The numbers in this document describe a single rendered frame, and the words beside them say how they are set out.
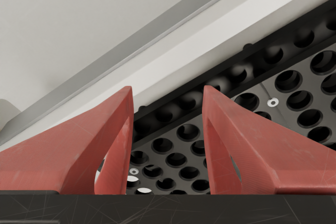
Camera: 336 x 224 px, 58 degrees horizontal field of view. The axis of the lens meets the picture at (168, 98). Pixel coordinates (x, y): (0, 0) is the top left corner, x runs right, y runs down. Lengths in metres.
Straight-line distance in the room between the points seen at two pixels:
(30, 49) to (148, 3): 0.13
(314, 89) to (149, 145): 0.09
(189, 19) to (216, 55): 0.06
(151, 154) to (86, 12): 0.16
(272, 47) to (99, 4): 0.16
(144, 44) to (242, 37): 0.07
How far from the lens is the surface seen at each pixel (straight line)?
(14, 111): 0.29
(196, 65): 0.22
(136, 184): 0.21
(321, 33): 0.19
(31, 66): 0.34
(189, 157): 0.18
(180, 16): 0.17
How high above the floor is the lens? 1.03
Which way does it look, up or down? 55 degrees down
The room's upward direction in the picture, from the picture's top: 178 degrees counter-clockwise
